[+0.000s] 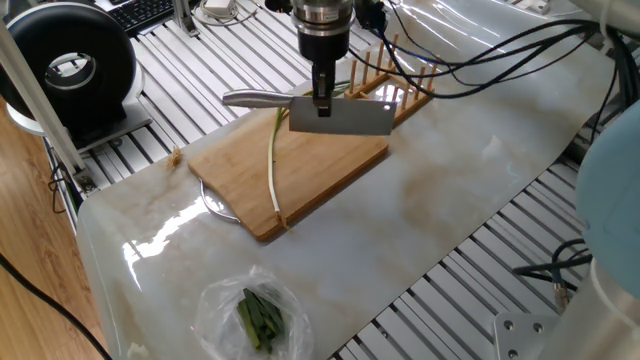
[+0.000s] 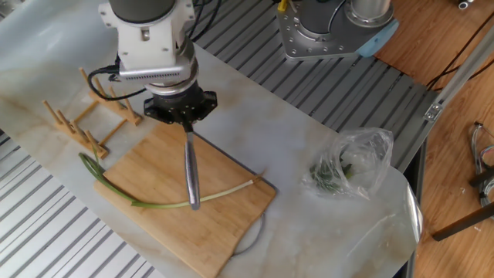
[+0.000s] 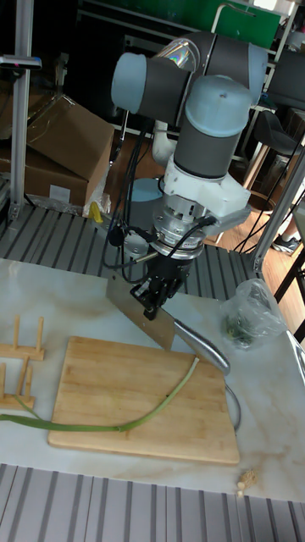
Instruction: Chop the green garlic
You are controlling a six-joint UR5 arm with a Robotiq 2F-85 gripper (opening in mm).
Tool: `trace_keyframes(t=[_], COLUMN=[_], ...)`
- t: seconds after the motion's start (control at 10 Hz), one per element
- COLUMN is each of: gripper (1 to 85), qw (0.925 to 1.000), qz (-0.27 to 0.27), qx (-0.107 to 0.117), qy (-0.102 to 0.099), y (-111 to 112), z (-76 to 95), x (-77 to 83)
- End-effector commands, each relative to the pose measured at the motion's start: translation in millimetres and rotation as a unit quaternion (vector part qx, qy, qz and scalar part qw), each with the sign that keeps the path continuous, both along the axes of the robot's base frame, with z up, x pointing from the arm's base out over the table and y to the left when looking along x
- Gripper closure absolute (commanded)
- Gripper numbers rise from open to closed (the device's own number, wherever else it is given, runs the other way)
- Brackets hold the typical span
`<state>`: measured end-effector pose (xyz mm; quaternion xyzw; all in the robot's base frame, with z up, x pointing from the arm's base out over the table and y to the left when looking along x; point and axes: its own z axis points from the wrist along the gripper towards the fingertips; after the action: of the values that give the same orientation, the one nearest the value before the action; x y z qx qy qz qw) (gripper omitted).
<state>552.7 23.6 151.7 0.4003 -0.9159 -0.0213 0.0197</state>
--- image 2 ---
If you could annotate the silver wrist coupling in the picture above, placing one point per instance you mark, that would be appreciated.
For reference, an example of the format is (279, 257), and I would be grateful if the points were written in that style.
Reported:
(173, 88)

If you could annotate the silver wrist camera bar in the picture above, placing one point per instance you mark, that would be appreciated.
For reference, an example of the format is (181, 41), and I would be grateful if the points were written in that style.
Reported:
(154, 74)

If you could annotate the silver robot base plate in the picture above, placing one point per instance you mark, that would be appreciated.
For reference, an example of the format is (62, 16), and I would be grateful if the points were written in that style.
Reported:
(301, 42)

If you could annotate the wooden peg dish rack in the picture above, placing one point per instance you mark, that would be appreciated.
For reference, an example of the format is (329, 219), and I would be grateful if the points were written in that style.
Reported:
(116, 109)

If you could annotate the yellow plastic piece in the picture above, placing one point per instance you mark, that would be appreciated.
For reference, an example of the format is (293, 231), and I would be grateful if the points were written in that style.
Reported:
(282, 4)

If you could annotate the black metal bar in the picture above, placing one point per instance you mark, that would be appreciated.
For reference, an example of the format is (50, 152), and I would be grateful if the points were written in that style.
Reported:
(482, 177)
(463, 222)

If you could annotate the steel cleaver knife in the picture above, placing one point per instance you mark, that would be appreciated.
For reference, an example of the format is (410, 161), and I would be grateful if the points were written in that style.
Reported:
(191, 173)

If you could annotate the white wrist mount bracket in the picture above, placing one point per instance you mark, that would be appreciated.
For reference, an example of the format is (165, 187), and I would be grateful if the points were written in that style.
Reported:
(146, 46)

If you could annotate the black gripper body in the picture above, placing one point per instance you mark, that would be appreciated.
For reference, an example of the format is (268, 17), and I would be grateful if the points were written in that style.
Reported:
(179, 106)

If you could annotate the aluminium frame post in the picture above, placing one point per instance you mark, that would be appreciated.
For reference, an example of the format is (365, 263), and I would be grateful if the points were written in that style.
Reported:
(459, 75)

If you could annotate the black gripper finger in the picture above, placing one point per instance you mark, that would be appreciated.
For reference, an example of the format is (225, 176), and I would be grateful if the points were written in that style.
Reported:
(190, 127)
(184, 127)

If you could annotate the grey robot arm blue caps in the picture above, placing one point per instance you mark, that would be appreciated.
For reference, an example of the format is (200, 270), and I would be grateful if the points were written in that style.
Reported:
(143, 9)

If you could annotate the clear plastic bag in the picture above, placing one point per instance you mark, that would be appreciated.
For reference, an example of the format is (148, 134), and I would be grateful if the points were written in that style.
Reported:
(370, 154)

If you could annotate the chopped green garlic leaves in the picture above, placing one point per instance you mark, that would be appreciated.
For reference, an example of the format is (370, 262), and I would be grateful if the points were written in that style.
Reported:
(324, 177)

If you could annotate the green garlic stalk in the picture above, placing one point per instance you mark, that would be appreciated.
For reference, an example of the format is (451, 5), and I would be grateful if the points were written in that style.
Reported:
(90, 167)

